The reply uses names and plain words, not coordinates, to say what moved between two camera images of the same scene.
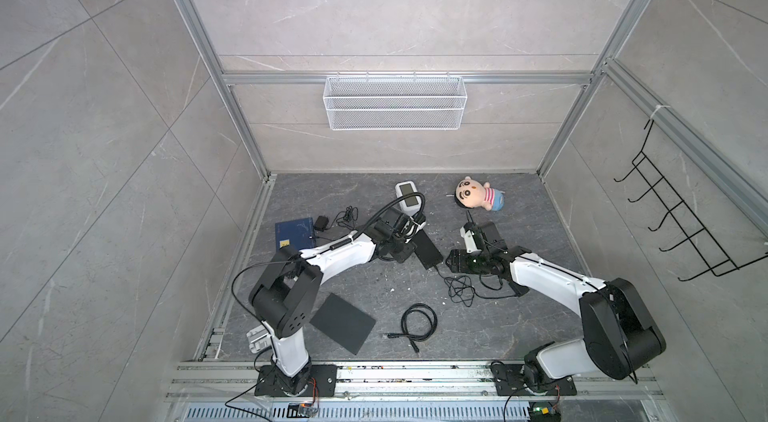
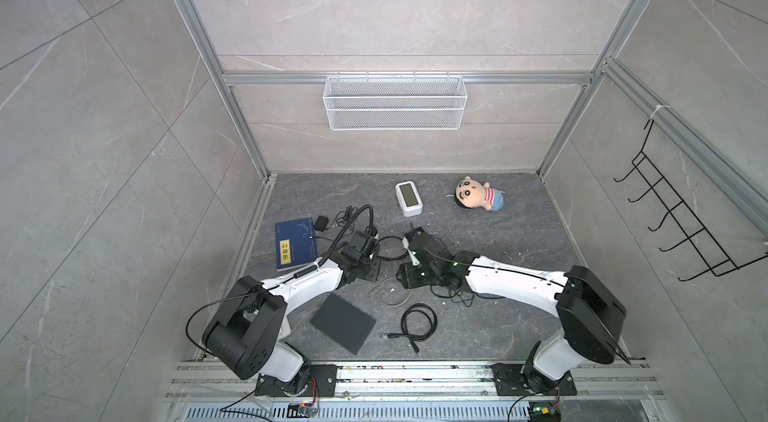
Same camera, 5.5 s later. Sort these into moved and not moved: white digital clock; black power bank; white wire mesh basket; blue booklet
Moved: black power bank
Not moved: blue booklet; white wire mesh basket; white digital clock
